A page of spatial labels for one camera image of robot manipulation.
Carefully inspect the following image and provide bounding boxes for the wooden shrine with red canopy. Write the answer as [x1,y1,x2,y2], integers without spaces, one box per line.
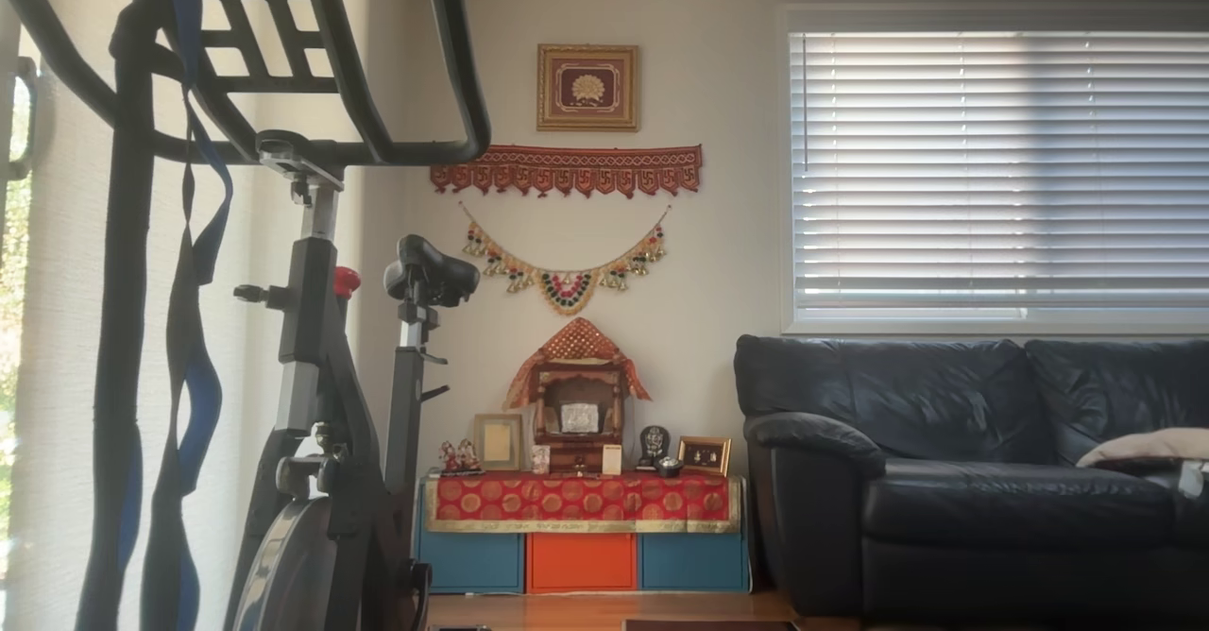
[503,317,653,474]

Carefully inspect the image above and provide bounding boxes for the red gold patterned cloth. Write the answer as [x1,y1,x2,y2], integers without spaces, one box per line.
[423,473,743,534]

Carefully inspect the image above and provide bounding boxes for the small colourful figurines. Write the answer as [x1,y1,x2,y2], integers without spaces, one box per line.
[437,439,483,474]

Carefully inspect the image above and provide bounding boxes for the orange storage bin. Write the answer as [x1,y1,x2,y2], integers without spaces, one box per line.
[526,533,638,593]

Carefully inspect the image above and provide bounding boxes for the blue storage bin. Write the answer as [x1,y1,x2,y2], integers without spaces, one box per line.
[418,532,524,594]
[639,533,749,592]

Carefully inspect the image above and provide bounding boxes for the black exercise bike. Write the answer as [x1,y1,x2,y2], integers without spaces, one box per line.
[0,0,492,631]

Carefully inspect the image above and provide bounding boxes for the black leather sofa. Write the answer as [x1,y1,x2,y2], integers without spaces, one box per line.
[734,333,1209,624]

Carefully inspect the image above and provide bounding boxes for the white window blinds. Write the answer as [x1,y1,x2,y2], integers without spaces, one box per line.
[790,31,1209,322]

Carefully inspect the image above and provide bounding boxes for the white sheer curtain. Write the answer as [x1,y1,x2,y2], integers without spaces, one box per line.
[0,0,417,631]

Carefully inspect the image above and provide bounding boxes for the beige cushion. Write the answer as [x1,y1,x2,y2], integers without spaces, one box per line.
[1077,427,1209,469]

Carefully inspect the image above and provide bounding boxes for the beaded garland wall hanging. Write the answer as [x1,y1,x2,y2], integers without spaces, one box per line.
[460,202,673,316]

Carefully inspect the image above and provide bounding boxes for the red embroidered wall hanging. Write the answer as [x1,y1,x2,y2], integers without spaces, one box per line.
[430,145,704,199]

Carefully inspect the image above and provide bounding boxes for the pale picture frame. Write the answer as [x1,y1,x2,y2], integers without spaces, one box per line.
[473,413,523,471]

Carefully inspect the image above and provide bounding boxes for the gold photo frame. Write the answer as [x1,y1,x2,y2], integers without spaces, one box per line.
[677,435,732,477]

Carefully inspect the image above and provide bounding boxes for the gold framed wall picture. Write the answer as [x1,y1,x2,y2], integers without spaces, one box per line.
[536,43,640,132]

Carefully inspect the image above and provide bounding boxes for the white window frame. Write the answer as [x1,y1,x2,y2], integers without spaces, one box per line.
[779,5,1209,335]

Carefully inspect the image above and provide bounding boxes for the black blue hanging strap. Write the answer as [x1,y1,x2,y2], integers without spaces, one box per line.
[76,0,234,631]

